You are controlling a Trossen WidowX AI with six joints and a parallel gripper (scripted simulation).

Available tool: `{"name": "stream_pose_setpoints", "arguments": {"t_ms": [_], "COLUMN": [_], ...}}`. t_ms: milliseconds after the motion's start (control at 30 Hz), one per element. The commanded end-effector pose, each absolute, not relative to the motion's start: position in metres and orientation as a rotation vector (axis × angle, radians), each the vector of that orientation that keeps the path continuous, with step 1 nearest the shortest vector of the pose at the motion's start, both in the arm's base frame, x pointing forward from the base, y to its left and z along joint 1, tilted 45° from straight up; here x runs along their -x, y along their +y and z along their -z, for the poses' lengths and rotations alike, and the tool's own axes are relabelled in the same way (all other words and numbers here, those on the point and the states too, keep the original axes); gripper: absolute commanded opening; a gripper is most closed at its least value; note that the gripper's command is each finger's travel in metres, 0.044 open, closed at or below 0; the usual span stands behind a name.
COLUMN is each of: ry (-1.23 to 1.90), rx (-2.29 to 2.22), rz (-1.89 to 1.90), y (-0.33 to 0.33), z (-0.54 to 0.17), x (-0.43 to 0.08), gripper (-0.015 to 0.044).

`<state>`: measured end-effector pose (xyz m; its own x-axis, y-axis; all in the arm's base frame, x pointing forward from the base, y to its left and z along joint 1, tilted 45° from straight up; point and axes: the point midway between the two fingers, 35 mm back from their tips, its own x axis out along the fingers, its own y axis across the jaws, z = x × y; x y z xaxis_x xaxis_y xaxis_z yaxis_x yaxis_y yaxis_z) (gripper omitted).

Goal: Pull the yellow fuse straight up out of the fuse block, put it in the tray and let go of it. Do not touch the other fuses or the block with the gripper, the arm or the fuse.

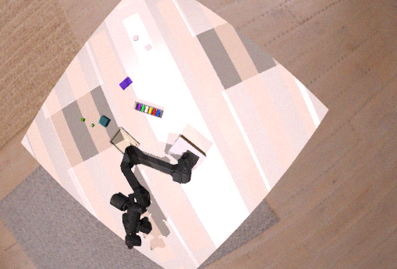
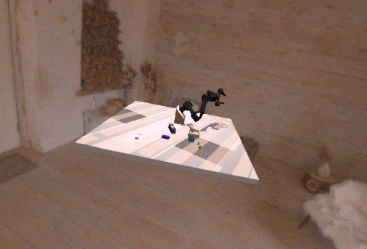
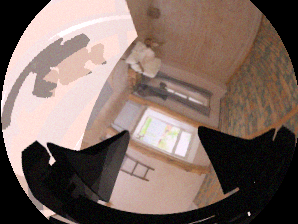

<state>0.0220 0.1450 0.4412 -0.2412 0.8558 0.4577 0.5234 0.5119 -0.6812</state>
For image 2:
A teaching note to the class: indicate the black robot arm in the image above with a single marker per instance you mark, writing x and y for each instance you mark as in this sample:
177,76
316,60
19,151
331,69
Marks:
187,105

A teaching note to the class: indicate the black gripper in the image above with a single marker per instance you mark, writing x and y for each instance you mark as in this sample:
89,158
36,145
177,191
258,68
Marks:
220,91

